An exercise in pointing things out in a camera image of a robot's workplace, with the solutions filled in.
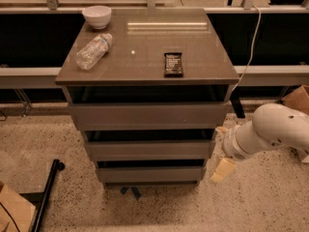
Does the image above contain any white ceramic bowl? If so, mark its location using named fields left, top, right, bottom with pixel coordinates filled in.
left=82, top=6, right=112, bottom=29

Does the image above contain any cardboard box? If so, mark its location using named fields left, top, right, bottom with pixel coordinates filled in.
left=0, top=182, right=36, bottom=232
left=283, top=85, right=309, bottom=115

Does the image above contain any black snack bar packet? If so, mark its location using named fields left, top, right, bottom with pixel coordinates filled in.
left=164, top=52, right=183, bottom=77

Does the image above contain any grey drawer cabinet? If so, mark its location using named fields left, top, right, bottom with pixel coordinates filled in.
left=56, top=9, right=239, bottom=186

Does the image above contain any grey bottom drawer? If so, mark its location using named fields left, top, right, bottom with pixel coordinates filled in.
left=96, top=166, right=206, bottom=184

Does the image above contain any grey middle drawer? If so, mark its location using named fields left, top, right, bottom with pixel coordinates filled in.
left=85, top=140, right=214, bottom=161

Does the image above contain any clear plastic water bottle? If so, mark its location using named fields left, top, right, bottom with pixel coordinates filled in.
left=75, top=33, right=113, bottom=71

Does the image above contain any cardboard box right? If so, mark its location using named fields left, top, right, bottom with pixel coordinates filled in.
left=283, top=85, right=309, bottom=115

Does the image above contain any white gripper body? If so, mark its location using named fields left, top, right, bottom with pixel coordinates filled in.
left=222, top=126, right=248, bottom=161

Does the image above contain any cardboard box bottom left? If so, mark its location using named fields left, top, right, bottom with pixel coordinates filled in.
left=0, top=182, right=36, bottom=232

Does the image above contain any black metal stand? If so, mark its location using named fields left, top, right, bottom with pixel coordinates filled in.
left=21, top=159, right=65, bottom=232

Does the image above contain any grey top drawer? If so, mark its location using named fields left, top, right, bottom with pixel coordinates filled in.
left=69, top=102, right=227, bottom=131

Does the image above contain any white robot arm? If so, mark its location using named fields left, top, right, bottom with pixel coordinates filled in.
left=211, top=103, right=309, bottom=183

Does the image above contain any white cable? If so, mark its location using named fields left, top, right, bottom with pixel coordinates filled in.
left=230, top=5, right=263, bottom=94

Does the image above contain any grey drawer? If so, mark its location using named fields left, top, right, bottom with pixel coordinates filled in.
left=85, top=140, right=214, bottom=161
left=69, top=102, right=227, bottom=131
left=96, top=166, right=206, bottom=184

